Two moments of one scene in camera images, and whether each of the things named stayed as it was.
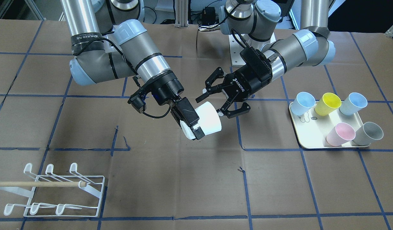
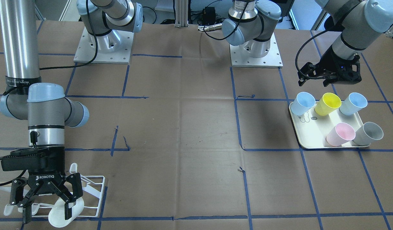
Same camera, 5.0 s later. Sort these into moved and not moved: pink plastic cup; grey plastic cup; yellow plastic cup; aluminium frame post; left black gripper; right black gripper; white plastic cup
Moved: left black gripper; white plastic cup; right black gripper
Not moved: yellow plastic cup; aluminium frame post; grey plastic cup; pink plastic cup
